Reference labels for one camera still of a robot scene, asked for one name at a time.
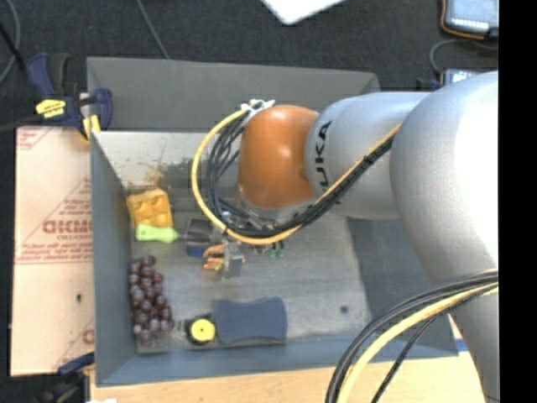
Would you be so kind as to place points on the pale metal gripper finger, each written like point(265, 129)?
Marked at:
point(233, 248)
point(235, 265)

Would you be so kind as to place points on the dark grey and blue box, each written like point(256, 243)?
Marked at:
point(198, 235)

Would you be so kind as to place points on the blue sponge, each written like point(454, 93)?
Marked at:
point(251, 319)

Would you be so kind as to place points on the grey metal bin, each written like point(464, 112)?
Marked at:
point(293, 292)

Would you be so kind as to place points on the yellow and black round tape measure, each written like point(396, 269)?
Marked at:
point(201, 330)

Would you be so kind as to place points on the yellow toy brick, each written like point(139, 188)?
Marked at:
point(150, 209)

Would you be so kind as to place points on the purple toy grape bunch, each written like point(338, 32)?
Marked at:
point(147, 300)

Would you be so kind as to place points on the brown cardboard board, red print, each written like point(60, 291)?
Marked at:
point(50, 183)

